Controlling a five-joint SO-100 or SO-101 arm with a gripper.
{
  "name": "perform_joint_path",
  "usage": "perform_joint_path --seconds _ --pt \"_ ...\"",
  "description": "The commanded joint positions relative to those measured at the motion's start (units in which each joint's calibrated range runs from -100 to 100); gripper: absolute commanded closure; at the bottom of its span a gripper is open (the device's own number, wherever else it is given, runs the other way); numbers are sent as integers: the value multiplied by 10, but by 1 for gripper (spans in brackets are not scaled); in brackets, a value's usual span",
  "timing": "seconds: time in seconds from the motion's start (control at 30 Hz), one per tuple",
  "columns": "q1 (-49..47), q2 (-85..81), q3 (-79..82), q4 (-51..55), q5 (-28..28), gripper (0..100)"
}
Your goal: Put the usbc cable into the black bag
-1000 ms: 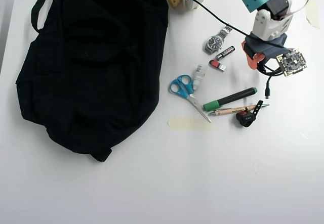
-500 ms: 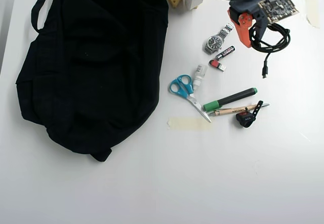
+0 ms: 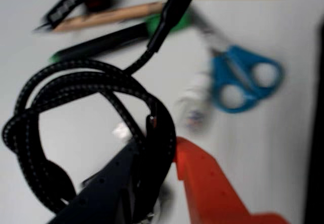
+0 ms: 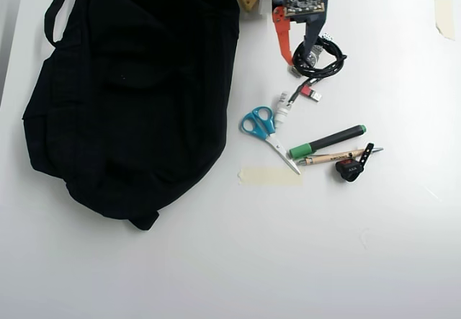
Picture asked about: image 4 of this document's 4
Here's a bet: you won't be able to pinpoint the black bike light with strap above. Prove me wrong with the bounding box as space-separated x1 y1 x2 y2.
334 142 375 184

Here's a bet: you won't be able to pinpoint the black fabric bag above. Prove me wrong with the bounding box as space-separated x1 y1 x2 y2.
22 0 241 232

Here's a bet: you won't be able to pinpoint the silver wristwatch with dark dial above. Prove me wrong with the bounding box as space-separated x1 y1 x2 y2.
287 44 324 79

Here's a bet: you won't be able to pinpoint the blue handled scissors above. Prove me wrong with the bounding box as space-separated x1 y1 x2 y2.
240 105 302 176

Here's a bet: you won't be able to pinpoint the red usb stick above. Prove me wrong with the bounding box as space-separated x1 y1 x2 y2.
300 84 323 104

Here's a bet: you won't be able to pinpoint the black braided usbc cable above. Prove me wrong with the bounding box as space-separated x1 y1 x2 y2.
287 37 349 106

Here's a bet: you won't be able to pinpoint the beige masking tape strip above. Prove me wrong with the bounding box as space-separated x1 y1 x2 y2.
434 0 457 41
238 166 305 187

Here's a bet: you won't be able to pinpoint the black marker with green cap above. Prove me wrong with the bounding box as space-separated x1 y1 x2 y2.
288 124 368 158

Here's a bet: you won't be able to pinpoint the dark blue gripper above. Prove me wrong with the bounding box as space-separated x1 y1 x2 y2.
272 0 331 66

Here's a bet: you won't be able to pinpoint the tan wooden ballpoint pen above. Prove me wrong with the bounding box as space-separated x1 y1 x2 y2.
295 147 385 167

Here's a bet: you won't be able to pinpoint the white eye drop bottle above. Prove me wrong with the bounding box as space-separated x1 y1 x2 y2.
272 89 293 127

